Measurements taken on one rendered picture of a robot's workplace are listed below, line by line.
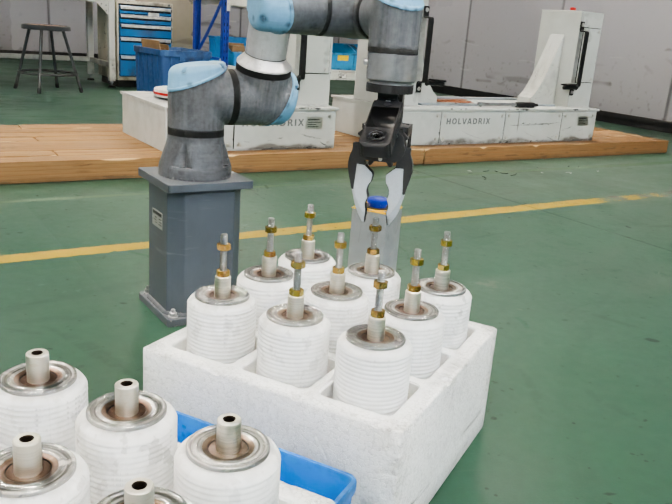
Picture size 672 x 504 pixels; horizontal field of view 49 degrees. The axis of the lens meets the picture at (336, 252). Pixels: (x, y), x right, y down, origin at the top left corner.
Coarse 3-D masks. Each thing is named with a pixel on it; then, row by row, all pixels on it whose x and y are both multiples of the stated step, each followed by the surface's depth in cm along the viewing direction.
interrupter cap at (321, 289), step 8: (312, 288) 108; (320, 288) 108; (328, 288) 109; (352, 288) 109; (360, 288) 109; (320, 296) 105; (328, 296) 105; (336, 296) 105; (344, 296) 106; (352, 296) 106; (360, 296) 107
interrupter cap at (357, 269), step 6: (354, 264) 120; (360, 264) 121; (348, 270) 117; (354, 270) 117; (360, 270) 118; (390, 270) 119; (360, 276) 115; (366, 276) 115; (372, 276) 115; (390, 276) 116
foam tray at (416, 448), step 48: (480, 336) 114; (144, 384) 103; (192, 384) 99; (240, 384) 95; (432, 384) 98; (480, 384) 116; (288, 432) 93; (336, 432) 90; (384, 432) 86; (432, 432) 97; (384, 480) 88; (432, 480) 101
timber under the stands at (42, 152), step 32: (0, 128) 327; (32, 128) 334; (64, 128) 340; (96, 128) 347; (0, 160) 262; (32, 160) 266; (64, 160) 271; (96, 160) 277; (128, 160) 284; (256, 160) 314; (288, 160) 322; (320, 160) 331; (416, 160) 361; (448, 160) 372; (480, 160) 385
